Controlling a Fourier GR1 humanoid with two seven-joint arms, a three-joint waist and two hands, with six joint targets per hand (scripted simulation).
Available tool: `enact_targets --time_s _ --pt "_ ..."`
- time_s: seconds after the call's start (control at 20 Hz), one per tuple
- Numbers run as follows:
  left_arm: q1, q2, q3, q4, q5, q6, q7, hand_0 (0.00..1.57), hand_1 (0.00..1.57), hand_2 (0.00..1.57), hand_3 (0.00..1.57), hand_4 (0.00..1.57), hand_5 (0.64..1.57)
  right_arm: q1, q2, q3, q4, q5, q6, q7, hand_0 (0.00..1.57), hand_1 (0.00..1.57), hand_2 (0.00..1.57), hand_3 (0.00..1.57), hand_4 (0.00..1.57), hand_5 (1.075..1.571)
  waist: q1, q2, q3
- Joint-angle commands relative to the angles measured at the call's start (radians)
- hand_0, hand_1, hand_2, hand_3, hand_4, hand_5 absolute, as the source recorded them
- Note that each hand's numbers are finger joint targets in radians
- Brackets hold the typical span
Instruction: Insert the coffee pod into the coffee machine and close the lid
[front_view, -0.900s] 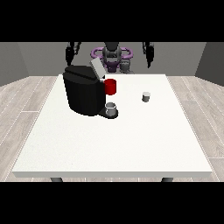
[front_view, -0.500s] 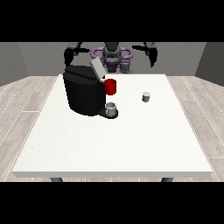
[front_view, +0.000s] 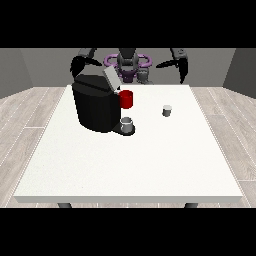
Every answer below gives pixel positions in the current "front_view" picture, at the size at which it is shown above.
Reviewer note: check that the red pod holder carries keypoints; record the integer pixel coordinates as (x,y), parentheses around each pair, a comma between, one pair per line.
(126,99)

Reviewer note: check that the pale grey machine lid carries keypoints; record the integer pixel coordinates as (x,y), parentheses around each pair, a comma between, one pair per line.
(111,78)

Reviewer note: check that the small grey coffee pod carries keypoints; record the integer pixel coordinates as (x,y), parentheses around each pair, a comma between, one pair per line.
(167,110)

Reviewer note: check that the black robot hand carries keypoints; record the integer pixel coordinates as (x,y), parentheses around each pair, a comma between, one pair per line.
(181,66)
(78,64)

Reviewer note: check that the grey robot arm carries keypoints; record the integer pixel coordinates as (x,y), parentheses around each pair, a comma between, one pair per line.
(86,52)
(178,52)

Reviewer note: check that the small grey cup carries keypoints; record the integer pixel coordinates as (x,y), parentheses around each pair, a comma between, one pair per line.
(127,124)

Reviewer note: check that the black coffee machine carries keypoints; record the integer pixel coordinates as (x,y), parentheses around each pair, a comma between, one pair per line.
(94,106)

